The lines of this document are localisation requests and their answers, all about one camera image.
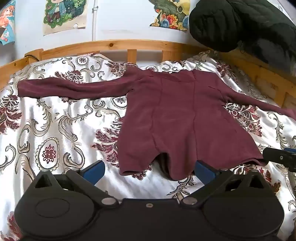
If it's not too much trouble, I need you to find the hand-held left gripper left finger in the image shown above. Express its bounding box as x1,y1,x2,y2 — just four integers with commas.
34,160,120,208

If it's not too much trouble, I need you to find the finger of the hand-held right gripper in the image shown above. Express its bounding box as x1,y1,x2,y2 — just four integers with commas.
262,146,296,173

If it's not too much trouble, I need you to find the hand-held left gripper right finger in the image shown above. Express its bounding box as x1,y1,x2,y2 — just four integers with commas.
179,160,264,207

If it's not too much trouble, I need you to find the maroon long-sleeved sweater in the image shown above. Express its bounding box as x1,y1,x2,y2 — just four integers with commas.
18,67,296,181

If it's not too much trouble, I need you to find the floral white bedspread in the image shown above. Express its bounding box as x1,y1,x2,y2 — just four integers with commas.
0,51,296,241

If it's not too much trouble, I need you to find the black padded jacket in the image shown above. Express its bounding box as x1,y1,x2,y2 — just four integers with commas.
189,0,296,77

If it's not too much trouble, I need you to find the wooden bed frame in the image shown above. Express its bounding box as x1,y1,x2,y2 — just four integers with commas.
0,40,296,109

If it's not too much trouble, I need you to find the white wall pipe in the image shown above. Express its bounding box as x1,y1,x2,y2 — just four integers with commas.
92,0,97,42

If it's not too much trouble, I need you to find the cartoon boy wall poster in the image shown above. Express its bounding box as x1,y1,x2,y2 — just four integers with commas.
43,0,89,36

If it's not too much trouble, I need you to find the colourful landscape wall poster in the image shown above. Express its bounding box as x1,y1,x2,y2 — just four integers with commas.
149,0,191,32

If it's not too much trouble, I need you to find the cartoon girl wall poster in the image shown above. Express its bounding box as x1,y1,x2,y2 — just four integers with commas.
0,0,16,46

